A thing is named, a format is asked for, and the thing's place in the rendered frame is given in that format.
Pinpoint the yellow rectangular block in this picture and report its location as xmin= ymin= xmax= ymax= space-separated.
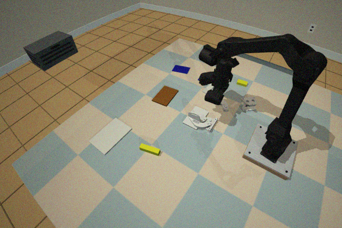
xmin=237 ymin=79 xmax=247 ymax=87

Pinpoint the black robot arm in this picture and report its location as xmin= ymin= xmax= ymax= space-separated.
xmin=199 ymin=34 xmax=327 ymax=163

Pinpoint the yellow rectangular bar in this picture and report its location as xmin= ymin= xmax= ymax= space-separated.
xmin=139 ymin=143 xmax=161 ymax=156

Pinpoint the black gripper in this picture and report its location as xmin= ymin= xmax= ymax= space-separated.
xmin=204 ymin=72 xmax=233 ymax=105

